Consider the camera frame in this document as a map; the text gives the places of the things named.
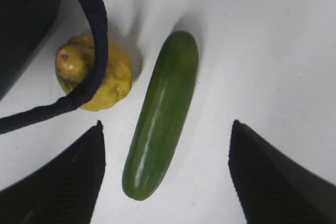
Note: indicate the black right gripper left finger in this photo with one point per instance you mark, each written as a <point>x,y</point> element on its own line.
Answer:
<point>65,190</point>

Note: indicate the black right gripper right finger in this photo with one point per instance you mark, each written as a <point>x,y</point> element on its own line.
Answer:
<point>271,187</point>

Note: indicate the yellow toy pear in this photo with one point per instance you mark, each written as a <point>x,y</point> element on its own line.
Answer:
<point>75,59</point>

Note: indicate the green toy cucumber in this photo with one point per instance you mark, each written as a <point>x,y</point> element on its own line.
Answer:
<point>164,111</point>

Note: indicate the dark blue zippered lunch bag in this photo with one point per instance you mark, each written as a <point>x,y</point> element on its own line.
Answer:
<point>24,24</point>

